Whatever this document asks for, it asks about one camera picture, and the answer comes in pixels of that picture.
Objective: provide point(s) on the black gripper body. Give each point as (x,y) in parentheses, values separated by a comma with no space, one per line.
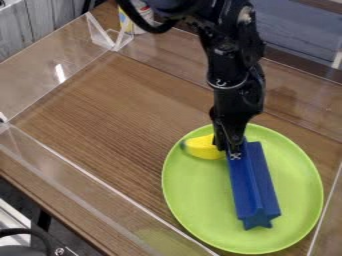
(238,103)

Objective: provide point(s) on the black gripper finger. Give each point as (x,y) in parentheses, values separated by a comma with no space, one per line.
(219,135)
(234,130)

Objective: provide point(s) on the yellow toy banana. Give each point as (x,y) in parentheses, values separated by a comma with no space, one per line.
(199,147)

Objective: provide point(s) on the blue plastic block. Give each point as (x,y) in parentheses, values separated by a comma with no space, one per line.
(255,200)

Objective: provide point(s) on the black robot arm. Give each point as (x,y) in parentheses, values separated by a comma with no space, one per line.
(226,27)

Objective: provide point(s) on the green round plate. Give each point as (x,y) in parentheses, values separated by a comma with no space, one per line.
(196,191)

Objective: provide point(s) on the white yellow can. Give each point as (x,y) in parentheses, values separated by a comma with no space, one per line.
(144,12)

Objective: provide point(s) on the clear acrylic corner bracket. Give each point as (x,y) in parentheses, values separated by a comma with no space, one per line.
(111,39)

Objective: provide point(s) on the clear acrylic enclosure wall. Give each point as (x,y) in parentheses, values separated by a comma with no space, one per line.
(95,136)

